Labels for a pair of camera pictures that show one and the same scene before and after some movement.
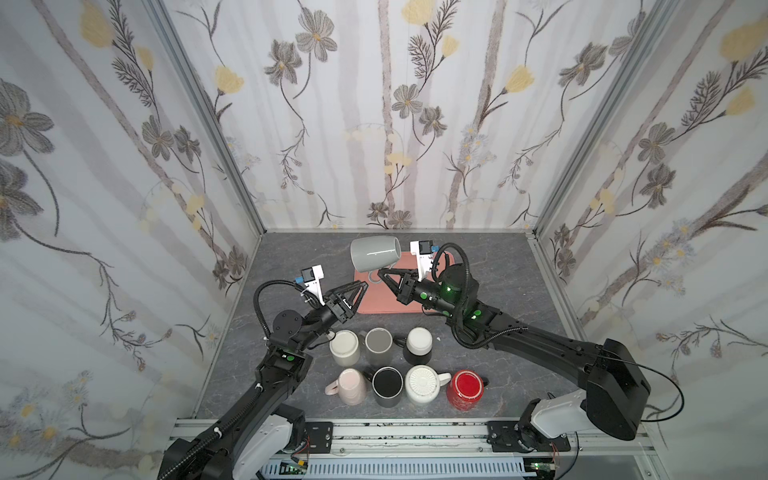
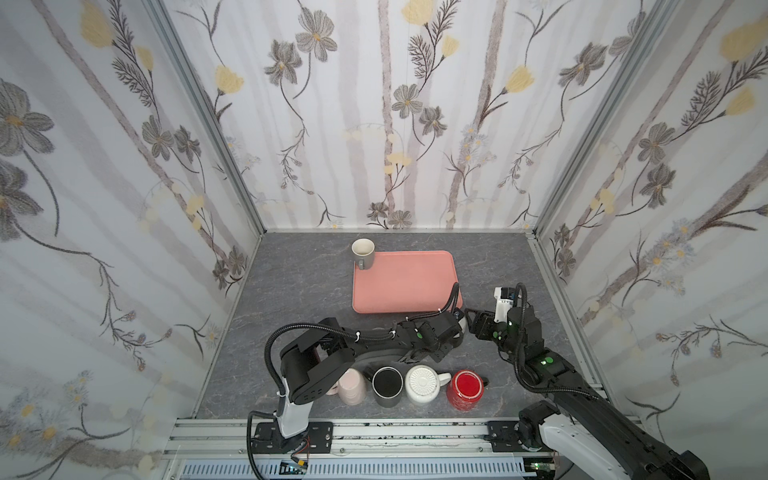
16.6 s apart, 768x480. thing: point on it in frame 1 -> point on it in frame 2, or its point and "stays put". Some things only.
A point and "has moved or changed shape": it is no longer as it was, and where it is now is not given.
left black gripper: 337,315 -> 440,355
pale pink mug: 350,387 stays put
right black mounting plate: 504,437 stays put
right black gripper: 407,288 -> 483,325
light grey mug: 373,253 has moved or changed shape
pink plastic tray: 379,298 stays put
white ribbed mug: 422,383 stays put
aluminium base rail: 462,439 stays put
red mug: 464,389 stays put
